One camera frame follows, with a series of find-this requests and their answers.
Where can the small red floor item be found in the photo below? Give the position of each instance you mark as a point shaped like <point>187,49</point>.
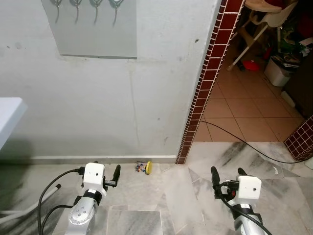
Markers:
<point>252,65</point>

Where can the small colourful trinket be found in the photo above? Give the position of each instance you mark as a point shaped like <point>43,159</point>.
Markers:
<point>140,168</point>

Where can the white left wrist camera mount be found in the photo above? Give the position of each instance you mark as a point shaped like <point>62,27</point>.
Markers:
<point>94,176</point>

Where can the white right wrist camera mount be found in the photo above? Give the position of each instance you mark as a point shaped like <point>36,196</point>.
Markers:
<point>249,187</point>

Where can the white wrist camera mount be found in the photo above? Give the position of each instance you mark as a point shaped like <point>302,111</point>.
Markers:
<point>249,187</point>
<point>94,176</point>

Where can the metal wall hook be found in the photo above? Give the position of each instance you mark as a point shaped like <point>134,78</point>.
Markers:
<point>76,5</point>
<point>96,5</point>
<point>57,6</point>
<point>116,5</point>

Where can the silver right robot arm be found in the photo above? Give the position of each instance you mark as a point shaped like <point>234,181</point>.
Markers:
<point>249,220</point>

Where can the beige high chair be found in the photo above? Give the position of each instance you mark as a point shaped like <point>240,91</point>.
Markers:
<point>274,14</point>

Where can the dark cabinet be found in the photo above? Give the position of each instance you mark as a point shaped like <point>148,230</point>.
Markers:
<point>302,83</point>

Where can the white folding table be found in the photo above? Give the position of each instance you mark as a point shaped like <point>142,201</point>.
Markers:
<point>9,117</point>

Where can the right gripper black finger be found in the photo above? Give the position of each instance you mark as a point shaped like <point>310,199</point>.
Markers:
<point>214,175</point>
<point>242,172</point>

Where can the low dark red tiled wall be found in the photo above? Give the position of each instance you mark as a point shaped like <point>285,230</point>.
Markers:
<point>301,139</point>

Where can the grey wall board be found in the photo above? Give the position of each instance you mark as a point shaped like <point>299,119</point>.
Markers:
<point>98,39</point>

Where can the green toy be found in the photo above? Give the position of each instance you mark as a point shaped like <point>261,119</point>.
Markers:
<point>288,46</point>

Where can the white tubular table leg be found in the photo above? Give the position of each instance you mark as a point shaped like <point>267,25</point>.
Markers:
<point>29,205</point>

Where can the white bin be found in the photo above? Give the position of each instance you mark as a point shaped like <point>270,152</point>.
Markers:
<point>276,73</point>

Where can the yellow disc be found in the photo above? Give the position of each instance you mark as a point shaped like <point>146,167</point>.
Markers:
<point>148,168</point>

